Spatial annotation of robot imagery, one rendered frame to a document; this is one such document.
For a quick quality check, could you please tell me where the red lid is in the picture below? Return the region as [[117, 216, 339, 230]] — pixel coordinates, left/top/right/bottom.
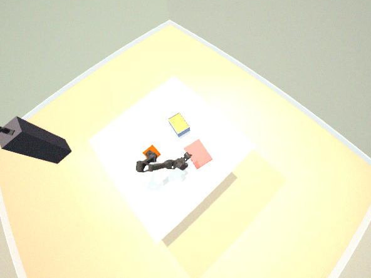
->
[[184, 139, 213, 169]]

